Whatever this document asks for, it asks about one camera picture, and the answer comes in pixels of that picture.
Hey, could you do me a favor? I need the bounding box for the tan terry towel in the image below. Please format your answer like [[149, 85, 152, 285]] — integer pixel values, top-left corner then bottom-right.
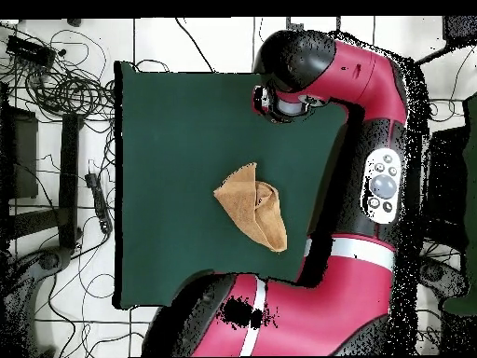
[[212, 161, 289, 254]]

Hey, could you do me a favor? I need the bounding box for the dark flat box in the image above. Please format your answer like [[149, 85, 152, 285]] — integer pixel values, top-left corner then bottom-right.
[[0, 105, 39, 200], [426, 126, 470, 225]]

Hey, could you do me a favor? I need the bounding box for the dark green table cloth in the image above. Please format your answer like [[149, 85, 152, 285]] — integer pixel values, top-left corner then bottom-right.
[[113, 61, 349, 311]]

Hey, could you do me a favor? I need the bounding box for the black power strip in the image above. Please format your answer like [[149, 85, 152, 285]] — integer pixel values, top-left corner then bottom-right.
[[84, 172, 114, 235]]

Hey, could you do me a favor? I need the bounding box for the black upright bar stand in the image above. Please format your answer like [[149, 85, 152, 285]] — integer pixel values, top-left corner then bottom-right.
[[57, 113, 85, 251]]

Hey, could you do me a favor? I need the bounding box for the dark tripod rod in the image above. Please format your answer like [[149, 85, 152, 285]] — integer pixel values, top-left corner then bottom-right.
[[413, 15, 477, 66]]

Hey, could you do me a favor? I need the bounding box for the black electronics box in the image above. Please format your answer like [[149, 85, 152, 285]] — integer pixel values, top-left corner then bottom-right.
[[5, 34, 57, 68]]

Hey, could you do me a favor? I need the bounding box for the grey curved base foot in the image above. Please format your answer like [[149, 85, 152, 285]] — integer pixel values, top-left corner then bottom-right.
[[418, 256, 470, 299], [0, 245, 74, 357]]

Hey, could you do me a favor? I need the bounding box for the tangle of black cables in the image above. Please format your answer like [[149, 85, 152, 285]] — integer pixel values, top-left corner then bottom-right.
[[0, 21, 116, 124]]

